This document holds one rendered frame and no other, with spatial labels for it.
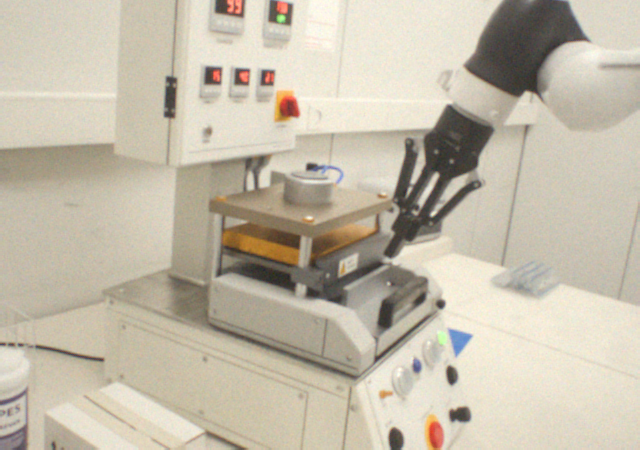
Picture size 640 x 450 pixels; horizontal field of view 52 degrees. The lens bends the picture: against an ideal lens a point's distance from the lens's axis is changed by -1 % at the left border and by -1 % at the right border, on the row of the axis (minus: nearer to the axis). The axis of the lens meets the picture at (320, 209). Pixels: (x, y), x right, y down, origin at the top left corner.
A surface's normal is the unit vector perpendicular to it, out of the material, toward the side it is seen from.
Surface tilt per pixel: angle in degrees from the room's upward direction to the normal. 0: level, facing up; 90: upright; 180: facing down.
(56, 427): 88
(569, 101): 109
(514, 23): 87
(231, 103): 90
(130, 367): 90
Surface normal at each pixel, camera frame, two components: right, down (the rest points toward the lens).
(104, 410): 0.12, -0.97
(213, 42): 0.87, 0.20
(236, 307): -0.49, 0.15
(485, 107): -0.13, 0.37
